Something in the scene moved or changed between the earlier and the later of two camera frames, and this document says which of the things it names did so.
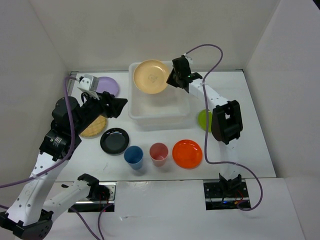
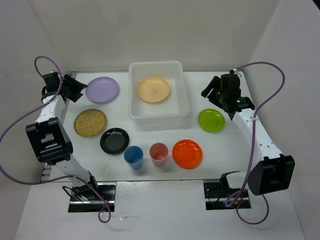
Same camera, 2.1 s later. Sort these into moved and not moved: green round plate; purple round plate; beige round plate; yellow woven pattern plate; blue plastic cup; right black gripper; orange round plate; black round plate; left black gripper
Moved: beige round plate; right black gripper; left black gripper
Not moved: purple round plate; black round plate; blue plastic cup; yellow woven pattern plate; green round plate; orange round plate
